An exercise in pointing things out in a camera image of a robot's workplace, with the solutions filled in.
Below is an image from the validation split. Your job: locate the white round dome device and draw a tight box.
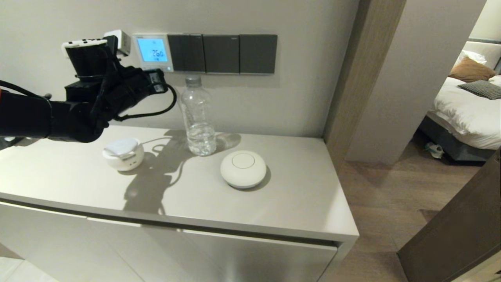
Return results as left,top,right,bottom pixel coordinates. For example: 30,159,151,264
220,150,267,190

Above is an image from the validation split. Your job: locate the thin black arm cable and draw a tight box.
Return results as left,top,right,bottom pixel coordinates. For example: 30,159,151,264
0,80,52,99

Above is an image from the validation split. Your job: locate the bed with white duvet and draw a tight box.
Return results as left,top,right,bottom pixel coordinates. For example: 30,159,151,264
427,76,501,150

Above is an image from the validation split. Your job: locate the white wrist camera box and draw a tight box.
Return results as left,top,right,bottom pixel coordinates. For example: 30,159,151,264
104,30,132,56

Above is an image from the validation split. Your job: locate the black white checked pillow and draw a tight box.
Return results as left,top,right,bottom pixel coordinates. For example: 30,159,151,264
458,80,501,100

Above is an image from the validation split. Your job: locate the dark grey bed base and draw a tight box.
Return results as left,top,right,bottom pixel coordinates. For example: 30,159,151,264
417,116,497,163

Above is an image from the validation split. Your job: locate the grey sideboard cabinet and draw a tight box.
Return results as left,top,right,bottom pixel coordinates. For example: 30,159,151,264
0,121,360,282

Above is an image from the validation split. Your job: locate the thick black looped cable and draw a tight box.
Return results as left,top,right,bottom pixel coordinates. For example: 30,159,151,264
112,83,178,122

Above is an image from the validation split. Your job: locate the white round speaker grey top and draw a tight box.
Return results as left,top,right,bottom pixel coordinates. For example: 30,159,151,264
102,137,145,172

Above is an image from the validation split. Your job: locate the dark grey triple wall switch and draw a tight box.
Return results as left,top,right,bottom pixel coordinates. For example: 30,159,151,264
168,34,205,73

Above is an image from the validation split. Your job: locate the teal white sneaker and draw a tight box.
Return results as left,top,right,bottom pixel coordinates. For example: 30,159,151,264
426,142,445,159

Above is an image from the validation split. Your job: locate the brown pillow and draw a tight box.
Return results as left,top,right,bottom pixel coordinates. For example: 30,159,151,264
449,56,497,83

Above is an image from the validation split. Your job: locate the wooden door frame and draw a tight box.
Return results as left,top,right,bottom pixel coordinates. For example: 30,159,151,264
323,0,407,173

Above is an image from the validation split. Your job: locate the brown wooden door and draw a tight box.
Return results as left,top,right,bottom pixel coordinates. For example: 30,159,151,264
397,149,501,282

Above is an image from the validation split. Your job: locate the clear plastic water bottle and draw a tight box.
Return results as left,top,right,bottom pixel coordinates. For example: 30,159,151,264
180,74,217,157

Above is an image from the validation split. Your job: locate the beige padded headboard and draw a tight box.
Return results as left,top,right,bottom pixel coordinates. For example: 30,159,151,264
462,37,501,71

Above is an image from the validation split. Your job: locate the wall thermostat blue screen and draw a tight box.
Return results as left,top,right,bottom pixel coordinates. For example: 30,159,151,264
132,33,174,73

